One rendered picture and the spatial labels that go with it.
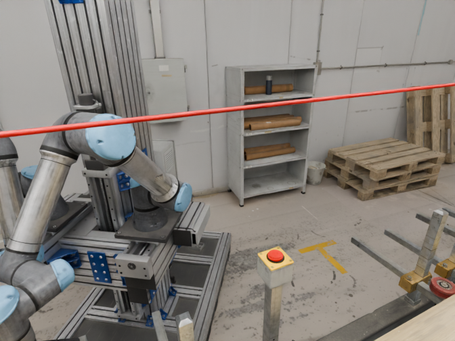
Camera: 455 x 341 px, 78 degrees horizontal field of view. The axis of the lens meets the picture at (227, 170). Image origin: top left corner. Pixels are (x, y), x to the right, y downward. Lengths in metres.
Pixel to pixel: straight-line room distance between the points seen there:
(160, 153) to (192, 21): 1.92
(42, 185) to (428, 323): 1.24
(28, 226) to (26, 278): 0.13
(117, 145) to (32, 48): 2.46
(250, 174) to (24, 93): 2.58
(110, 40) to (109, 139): 0.59
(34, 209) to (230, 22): 2.82
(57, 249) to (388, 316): 1.47
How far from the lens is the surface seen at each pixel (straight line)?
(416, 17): 4.95
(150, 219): 1.22
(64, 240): 1.51
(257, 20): 3.46
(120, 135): 0.79
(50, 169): 0.89
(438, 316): 1.27
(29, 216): 0.90
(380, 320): 1.45
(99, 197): 1.44
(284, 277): 0.80
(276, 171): 3.93
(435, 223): 1.34
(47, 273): 0.83
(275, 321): 0.94
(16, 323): 0.81
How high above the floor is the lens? 1.73
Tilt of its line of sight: 24 degrees down
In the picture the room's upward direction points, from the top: 1 degrees counter-clockwise
